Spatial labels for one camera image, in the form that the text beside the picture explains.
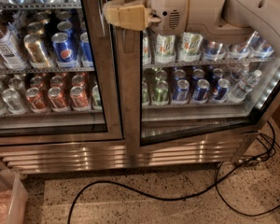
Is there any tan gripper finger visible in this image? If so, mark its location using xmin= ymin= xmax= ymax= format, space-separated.
xmin=103 ymin=0 xmax=161 ymax=31

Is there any black floor cable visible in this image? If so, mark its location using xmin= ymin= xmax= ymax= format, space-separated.
xmin=66 ymin=120 xmax=280 ymax=224

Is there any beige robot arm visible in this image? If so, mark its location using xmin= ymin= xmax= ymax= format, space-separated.
xmin=104 ymin=0 xmax=280 ymax=58

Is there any steel fridge base grille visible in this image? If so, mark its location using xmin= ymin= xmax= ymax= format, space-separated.
xmin=0 ymin=131 xmax=259 ymax=174

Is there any clear plastic bin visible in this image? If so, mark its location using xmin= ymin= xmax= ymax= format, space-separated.
xmin=0 ymin=170 xmax=28 ymax=224

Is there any gold soda can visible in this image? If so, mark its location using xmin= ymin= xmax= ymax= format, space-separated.
xmin=24 ymin=34 xmax=54 ymax=69

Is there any clear water bottle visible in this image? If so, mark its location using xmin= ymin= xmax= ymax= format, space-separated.
xmin=228 ymin=70 xmax=262 ymax=104

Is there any front diet dew can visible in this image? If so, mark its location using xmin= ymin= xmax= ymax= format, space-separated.
xmin=156 ymin=35 xmax=175 ymax=63

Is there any blue soda can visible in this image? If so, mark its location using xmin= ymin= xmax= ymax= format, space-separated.
xmin=173 ymin=79 xmax=189 ymax=104

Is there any brown tea bottle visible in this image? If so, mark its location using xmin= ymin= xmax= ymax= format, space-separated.
xmin=0 ymin=23 xmax=27 ymax=70

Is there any blue pepsi can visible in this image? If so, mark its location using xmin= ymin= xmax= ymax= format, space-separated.
xmin=51 ymin=32 xmax=77 ymax=67

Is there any silver blue can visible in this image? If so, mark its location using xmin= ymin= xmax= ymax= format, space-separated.
xmin=203 ymin=40 xmax=223 ymax=61

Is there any red soda can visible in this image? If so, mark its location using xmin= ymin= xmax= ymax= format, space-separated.
xmin=70 ymin=86 xmax=90 ymax=111

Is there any green soda can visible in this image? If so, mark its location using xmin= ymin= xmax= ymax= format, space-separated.
xmin=152 ymin=80 xmax=169 ymax=105

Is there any glass fridge door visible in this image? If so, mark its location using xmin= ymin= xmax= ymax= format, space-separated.
xmin=0 ymin=0 xmax=121 ymax=147
xmin=114 ymin=0 xmax=280 ymax=154

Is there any diet dew can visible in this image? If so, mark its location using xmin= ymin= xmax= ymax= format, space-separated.
xmin=178 ymin=32 xmax=203 ymax=62
xmin=156 ymin=35 xmax=175 ymax=63

